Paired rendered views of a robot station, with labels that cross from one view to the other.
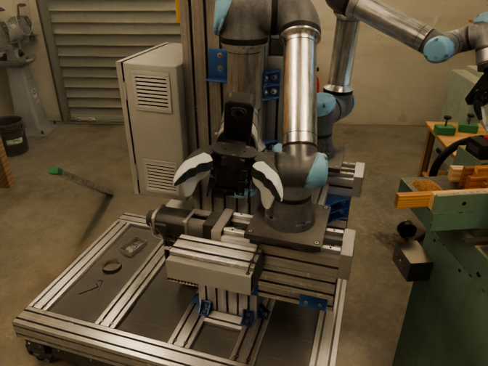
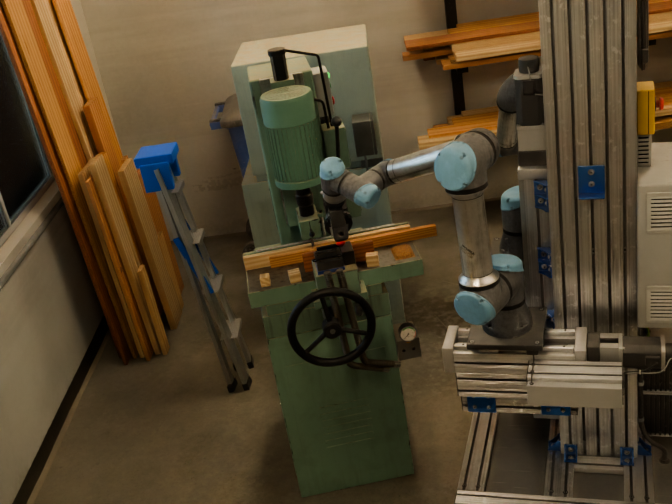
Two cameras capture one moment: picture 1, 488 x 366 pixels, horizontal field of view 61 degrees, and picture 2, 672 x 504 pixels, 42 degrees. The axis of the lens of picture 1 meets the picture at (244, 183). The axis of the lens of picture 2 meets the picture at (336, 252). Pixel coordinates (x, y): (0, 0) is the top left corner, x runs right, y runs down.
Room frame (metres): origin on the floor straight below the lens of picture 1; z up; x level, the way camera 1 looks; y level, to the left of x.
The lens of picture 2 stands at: (3.83, -0.67, 2.26)
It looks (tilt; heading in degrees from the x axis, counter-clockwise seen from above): 26 degrees down; 182
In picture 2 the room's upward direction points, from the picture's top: 10 degrees counter-clockwise
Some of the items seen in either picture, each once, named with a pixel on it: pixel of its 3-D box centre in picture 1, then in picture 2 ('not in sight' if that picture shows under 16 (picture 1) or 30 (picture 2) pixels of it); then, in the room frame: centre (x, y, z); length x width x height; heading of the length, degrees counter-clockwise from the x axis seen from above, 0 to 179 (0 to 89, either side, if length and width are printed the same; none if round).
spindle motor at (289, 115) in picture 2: not in sight; (293, 138); (1.04, -0.86, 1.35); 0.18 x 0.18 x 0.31
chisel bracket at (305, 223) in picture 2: not in sight; (309, 223); (1.02, -0.86, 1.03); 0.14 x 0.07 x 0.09; 6
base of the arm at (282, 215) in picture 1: (290, 205); (520, 238); (1.05, -0.14, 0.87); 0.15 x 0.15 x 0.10
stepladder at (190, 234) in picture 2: not in sight; (198, 270); (0.33, -1.43, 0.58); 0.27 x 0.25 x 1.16; 89
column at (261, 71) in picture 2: not in sight; (294, 163); (0.75, -0.89, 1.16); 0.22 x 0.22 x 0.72; 6
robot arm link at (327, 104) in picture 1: (319, 112); (502, 278); (1.53, -0.29, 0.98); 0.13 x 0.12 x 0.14; 141
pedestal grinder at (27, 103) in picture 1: (19, 72); not in sight; (3.83, 2.05, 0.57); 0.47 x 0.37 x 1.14; 178
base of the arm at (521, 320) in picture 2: (316, 141); (506, 311); (1.53, -0.29, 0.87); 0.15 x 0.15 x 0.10
